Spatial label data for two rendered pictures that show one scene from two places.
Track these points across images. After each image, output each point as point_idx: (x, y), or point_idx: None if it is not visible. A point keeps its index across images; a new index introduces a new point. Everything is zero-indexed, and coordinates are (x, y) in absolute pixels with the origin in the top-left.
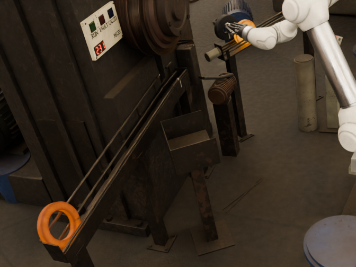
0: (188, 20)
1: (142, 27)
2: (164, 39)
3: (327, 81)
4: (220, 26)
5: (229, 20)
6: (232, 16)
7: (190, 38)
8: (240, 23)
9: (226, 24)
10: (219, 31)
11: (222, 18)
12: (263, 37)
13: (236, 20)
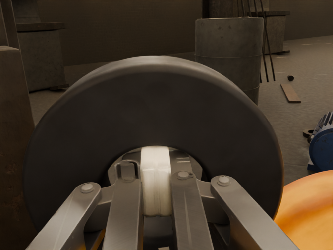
0: (4, 52)
1: None
2: None
3: None
4: (58, 155)
5: (192, 132)
6: (236, 96)
7: (3, 154)
8: (318, 192)
9: (141, 158)
10: (43, 201)
11: (98, 80)
12: None
13: (273, 156)
